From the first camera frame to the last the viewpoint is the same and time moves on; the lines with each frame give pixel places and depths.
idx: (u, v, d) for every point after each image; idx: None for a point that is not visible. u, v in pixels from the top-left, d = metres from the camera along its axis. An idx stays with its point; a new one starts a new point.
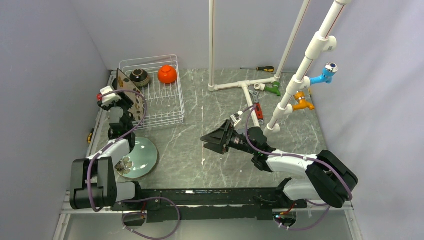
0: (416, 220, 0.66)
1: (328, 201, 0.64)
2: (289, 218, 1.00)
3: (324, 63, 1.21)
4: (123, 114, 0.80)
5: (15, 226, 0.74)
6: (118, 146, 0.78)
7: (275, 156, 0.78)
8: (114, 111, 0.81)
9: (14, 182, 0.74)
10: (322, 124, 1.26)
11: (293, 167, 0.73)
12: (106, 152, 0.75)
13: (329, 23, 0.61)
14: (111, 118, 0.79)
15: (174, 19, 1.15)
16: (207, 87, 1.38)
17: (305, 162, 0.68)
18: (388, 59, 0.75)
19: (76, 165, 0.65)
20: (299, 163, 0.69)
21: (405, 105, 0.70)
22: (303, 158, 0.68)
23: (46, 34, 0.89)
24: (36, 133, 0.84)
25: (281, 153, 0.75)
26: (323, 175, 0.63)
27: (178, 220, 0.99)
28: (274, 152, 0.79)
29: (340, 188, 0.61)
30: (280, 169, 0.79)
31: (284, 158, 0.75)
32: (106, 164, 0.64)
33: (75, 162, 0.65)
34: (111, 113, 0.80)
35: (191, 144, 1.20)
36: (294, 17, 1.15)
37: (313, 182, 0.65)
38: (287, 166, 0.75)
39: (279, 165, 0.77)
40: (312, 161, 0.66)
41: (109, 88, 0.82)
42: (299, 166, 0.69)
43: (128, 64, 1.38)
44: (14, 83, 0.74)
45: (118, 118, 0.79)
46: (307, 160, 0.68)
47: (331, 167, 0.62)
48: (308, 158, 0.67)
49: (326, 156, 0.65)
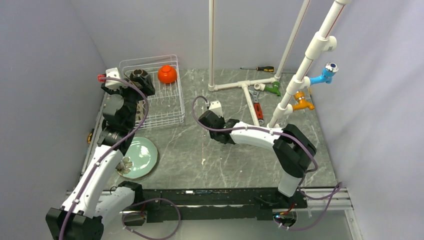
0: (417, 221, 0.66)
1: (288, 170, 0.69)
2: (289, 218, 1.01)
3: (323, 63, 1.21)
4: (123, 105, 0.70)
5: (15, 227, 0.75)
6: (105, 170, 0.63)
7: (239, 130, 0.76)
8: (113, 100, 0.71)
9: (13, 182, 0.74)
10: (322, 124, 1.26)
11: (257, 141, 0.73)
12: (83, 190, 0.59)
13: (329, 23, 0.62)
14: (108, 108, 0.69)
15: (175, 19, 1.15)
16: (207, 87, 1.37)
17: (270, 136, 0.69)
18: (388, 59, 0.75)
19: (49, 219, 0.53)
20: (264, 137, 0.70)
21: (405, 105, 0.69)
22: (269, 132, 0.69)
23: (45, 34, 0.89)
24: (36, 133, 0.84)
25: (246, 127, 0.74)
26: (288, 148, 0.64)
27: (179, 220, 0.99)
28: (237, 125, 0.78)
29: (303, 161, 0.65)
30: (243, 141, 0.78)
31: (249, 131, 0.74)
32: (79, 229, 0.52)
33: (48, 218, 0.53)
34: (109, 101, 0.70)
35: (192, 144, 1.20)
36: (293, 17, 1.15)
37: (277, 155, 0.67)
38: (250, 138, 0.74)
39: (242, 137, 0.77)
40: (278, 135, 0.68)
41: (115, 71, 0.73)
42: (265, 139, 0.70)
43: (128, 64, 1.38)
44: (13, 83, 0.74)
45: (116, 109, 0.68)
46: (273, 134, 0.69)
47: (297, 139, 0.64)
48: (275, 132, 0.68)
49: (291, 130, 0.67)
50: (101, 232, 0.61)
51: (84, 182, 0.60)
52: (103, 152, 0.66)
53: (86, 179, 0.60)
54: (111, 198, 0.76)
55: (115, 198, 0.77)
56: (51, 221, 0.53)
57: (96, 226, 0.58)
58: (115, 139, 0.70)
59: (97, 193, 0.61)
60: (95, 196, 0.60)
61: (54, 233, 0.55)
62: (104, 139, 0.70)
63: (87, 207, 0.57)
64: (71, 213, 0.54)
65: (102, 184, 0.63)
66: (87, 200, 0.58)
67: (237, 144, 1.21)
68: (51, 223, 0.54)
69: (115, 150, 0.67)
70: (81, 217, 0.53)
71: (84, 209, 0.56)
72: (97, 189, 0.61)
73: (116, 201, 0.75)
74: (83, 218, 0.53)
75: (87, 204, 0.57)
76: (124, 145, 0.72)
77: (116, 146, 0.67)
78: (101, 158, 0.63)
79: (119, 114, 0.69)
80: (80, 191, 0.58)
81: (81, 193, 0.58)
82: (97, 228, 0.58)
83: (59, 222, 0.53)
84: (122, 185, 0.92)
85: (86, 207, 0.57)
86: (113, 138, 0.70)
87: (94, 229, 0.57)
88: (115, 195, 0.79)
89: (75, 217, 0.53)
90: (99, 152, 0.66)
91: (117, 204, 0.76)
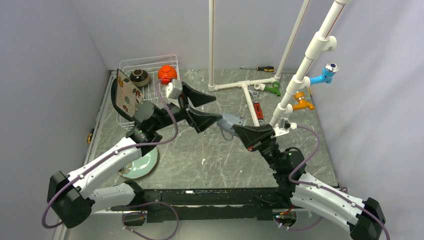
0: (416, 221, 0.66)
1: None
2: (289, 218, 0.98)
3: (324, 63, 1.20)
4: (152, 116, 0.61)
5: (16, 227, 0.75)
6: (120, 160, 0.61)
7: (310, 185, 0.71)
8: (147, 104, 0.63)
9: (15, 182, 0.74)
10: (322, 124, 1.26)
11: (331, 204, 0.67)
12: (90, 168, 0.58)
13: (329, 23, 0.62)
14: (141, 112, 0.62)
15: (174, 19, 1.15)
16: (207, 87, 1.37)
17: (350, 207, 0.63)
18: (389, 58, 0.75)
19: (52, 180, 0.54)
20: (343, 205, 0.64)
21: (405, 105, 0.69)
22: (351, 203, 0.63)
23: (46, 34, 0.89)
24: (36, 132, 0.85)
25: (320, 186, 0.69)
26: (371, 228, 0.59)
27: (178, 220, 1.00)
28: (308, 180, 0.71)
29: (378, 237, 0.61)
30: (307, 194, 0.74)
31: (321, 191, 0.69)
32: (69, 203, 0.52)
33: (52, 178, 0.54)
34: (142, 105, 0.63)
35: (192, 144, 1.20)
36: (293, 17, 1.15)
37: (355, 230, 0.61)
38: (320, 198, 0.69)
39: (311, 193, 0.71)
40: (361, 210, 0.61)
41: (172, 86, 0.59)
42: (343, 208, 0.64)
43: (128, 64, 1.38)
44: (13, 83, 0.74)
45: (143, 118, 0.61)
46: (354, 206, 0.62)
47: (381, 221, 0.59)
48: (357, 205, 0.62)
49: (374, 206, 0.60)
50: (85, 216, 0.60)
51: (98, 161, 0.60)
52: (127, 143, 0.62)
53: (100, 160, 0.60)
54: (112, 190, 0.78)
55: (115, 192, 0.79)
56: (53, 183, 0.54)
57: (84, 209, 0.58)
58: (141, 137, 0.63)
59: (101, 178, 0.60)
60: (99, 179, 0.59)
61: (49, 194, 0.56)
62: (132, 133, 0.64)
63: (86, 186, 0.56)
64: (70, 185, 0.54)
65: (111, 171, 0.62)
66: (90, 180, 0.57)
67: (237, 144, 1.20)
68: (52, 184, 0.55)
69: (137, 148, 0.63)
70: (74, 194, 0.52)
71: (83, 187, 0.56)
72: (103, 174, 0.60)
73: (113, 195, 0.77)
74: (77, 195, 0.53)
75: (88, 184, 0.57)
76: (147, 147, 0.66)
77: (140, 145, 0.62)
78: (122, 149, 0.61)
79: (146, 123, 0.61)
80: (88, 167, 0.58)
81: (89, 170, 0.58)
82: (84, 210, 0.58)
83: (58, 187, 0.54)
84: (127, 183, 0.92)
85: (86, 186, 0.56)
86: (141, 137, 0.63)
87: (81, 211, 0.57)
88: (116, 189, 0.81)
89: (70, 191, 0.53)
90: (123, 142, 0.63)
91: (113, 198, 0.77)
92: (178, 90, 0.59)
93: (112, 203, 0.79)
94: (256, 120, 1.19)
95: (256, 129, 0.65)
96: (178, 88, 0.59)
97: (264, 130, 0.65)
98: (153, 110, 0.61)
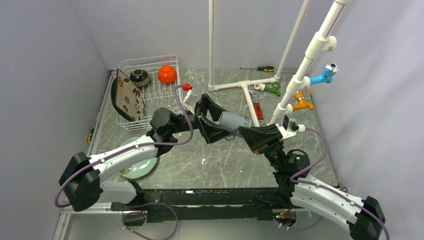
0: (416, 221, 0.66)
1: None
2: (289, 218, 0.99)
3: (324, 63, 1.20)
4: (168, 123, 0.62)
5: (16, 226, 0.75)
6: (140, 154, 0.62)
7: (309, 185, 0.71)
8: (164, 112, 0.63)
9: (15, 182, 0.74)
10: (322, 124, 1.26)
11: (330, 203, 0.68)
12: (110, 155, 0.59)
13: (329, 23, 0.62)
14: (158, 118, 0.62)
15: (174, 19, 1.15)
16: (207, 88, 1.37)
17: (350, 206, 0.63)
18: (389, 58, 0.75)
19: (73, 160, 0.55)
20: (342, 204, 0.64)
21: (406, 105, 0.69)
22: (350, 201, 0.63)
23: (45, 34, 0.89)
24: (36, 132, 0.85)
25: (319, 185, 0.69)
26: (370, 227, 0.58)
27: (177, 221, 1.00)
28: (308, 179, 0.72)
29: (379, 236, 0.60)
30: (307, 193, 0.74)
31: (320, 190, 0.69)
32: (87, 184, 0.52)
33: (74, 157, 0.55)
34: (160, 112, 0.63)
35: (192, 144, 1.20)
36: (293, 17, 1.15)
37: (355, 230, 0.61)
38: (321, 198, 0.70)
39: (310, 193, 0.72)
40: (359, 208, 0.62)
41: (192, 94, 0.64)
42: (342, 207, 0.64)
43: (128, 64, 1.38)
44: (13, 83, 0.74)
45: (160, 125, 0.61)
46: (353, 205, 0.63)
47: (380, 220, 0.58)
48: (355, 203, 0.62)
49: (373, 205, 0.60)
50: (93, 202, 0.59)
51: (118, 149, 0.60)
52: (147, 140, 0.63)
53: (122, 149, 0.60)
54: (117, 184, 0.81)
55: (120, 187, 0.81)
56: (73, 163, 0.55)
57: (95, 195, 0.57)
58: (157, 139, 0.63)
59: (117, 167, 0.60)
60: (115, 168, 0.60)
61: (66, 173, 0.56)
62: (151, 133, 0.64)
63: (104, 171, 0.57)
64: (90, 167, 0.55)
65: (128, 163, 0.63)
66: (109, 166, 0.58)
67: (236, 144, 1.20)
68: (72, 163, 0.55)
69: (153, 147, 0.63)
70: (92, 176, 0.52)
71: (101, 171, 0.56)
72: (119, 164, 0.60)
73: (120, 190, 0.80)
74: (97, 177, 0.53)
75: (106, 170, 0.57)
76: (162, 149, 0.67)
77: (156, 144, 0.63)
78: (142, 145, 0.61)
79: (162, 129, 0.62)
80: (109, 153, 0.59)
81: (109, 156, 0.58)
82: (94, 196, 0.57)
83: (77, 167, 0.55)
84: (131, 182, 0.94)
85: (104, 171, 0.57)
86: (157, 138, 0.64)
87: (91, 196, 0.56)
88: (122, 184, 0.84)
89: (89, 173, 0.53)
90: (143, 137, 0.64)
91: (118, 192, 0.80)
92: (195, 96, 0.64)
93: (115, 198, 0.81)
94: (256, 121, 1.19)
95: (263, 132, 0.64)
96: (195, 95, 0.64)
97: (272, 133, 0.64)
98: (168, 118, 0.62)
